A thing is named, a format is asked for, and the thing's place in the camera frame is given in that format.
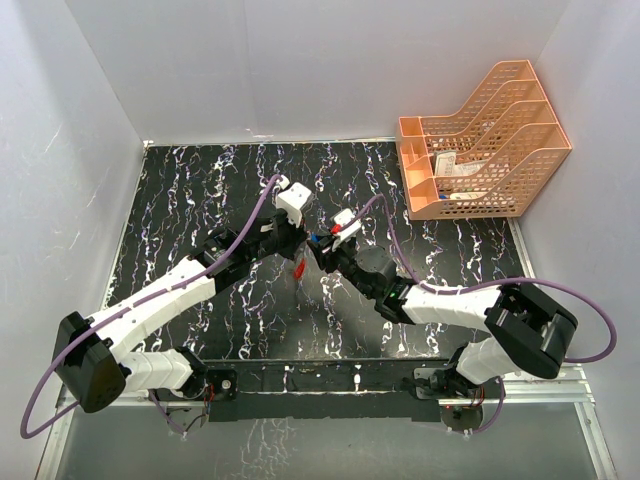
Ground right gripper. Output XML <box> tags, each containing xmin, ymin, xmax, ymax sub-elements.
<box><xmin>309</xmin><ymin>233</ymin><xmax>377</xmax><ymax>300</ymax></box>

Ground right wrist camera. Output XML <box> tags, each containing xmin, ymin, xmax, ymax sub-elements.
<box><xmin>330</xmin><ymin>208</ymin><xmax>362</xmax><ymax>251</ymax></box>

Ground orange file organizer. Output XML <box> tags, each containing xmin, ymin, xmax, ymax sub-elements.
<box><xmin>396</xmin><ymin>60</ymin><xmax>572</xmax><ymax>220</ymax></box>

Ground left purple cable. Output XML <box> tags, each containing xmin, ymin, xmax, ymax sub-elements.
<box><xmin>19</xmin><ymin>174</ymin><xmax>291</xmax><ymax>440</ymax></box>

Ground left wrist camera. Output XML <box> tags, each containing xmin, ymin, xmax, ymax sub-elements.
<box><xmin>275</xmin><ymin>182</ymin><xmax>313</xmax><ymax>228</ymax></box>

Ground red and metal key holder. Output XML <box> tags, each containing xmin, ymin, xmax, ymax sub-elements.
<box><xmin>293</xmin><ymin>251</ymin><xmax>307</xmax><ymax>281</ymax></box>

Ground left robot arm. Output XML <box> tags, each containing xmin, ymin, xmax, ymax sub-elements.
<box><xmin>54</xmin><ymin>208</ymin><xmax>306</xmax><ymax>413</ymax></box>

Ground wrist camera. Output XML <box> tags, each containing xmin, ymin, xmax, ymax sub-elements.
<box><xmin>275</xmin><ymin>182</ymin><xmax>313</xmax><ymax>228</ymax></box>
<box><xmin>330</xmin><ymin>208</ymin><xmax>362</xmax><ymax>251</ymax></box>

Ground papers in organizer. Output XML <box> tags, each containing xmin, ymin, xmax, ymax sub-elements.
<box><xmin>434</xmin><ymin>150</ymin><xmax>487</xmax><ymax>177</ymax></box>

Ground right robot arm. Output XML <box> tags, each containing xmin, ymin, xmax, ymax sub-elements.
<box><xmin>307</xmin><ymin>235</ymin><xmax>577</xmax><ymax>398</ymax></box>

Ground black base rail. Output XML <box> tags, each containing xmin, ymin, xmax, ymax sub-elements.
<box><xmin>206</xmin><ymin>358</ymin><xmax>446</xmax><ymax>423</ymax></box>

